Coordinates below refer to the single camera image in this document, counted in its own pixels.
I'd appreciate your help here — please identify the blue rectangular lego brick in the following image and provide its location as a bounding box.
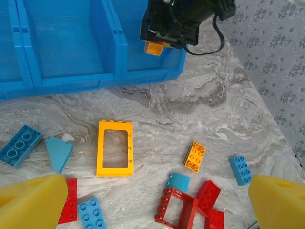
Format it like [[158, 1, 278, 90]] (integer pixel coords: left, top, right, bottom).
[[0, 124, 44, 168], [228, 156, 253, 187], [77, 197, 108, 229]]

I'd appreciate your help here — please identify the red lego window frame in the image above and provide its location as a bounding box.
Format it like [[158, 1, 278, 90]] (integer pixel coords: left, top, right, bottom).
[[154, 187, 200, 229]]

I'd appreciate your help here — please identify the yellow lego piece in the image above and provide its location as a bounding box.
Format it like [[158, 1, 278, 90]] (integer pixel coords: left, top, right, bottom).
[[144, 41, 165, 56]]

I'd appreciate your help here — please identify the yellow lego window frame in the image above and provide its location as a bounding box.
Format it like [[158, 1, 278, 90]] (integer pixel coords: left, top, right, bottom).
[[95, 119, 135, 177]]

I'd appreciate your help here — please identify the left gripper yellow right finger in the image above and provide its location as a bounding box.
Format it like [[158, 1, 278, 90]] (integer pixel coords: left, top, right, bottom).
[[247, 174, 305, 229]]

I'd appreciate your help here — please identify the light blue sloped lego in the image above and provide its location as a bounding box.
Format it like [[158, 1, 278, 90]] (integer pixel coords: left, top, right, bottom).
[[44, 136, 74, 174]]

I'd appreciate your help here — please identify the small red lego brick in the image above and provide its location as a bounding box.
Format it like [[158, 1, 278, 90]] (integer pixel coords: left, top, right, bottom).
[[204, 209, 225, 229]]

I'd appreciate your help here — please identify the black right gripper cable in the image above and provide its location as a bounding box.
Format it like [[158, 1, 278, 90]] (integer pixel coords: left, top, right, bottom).
[[184, 13, 225, 56]]

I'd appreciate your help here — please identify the long red lego brick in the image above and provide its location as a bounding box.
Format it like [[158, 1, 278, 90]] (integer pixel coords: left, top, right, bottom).
[[58, 178, 78, 225]]

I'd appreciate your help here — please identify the light blue curved lego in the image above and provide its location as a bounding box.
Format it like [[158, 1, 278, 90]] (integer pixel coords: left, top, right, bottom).
[[166, 173, 191, 193]]

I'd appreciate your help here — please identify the blue plastic bin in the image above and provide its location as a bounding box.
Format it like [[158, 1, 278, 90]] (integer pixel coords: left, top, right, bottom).
[[0, 0, 36, 101], [16, 0, 128, 95], [106, 0, 188, 84]]

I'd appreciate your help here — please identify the yellow lego brick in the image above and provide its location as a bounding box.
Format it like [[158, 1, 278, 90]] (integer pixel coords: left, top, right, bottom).
[[183, 140, 207, 173]]

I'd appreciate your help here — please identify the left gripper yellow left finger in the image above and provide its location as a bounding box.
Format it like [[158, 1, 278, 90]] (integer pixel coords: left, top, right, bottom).
[[0, 173, 69, 229]]

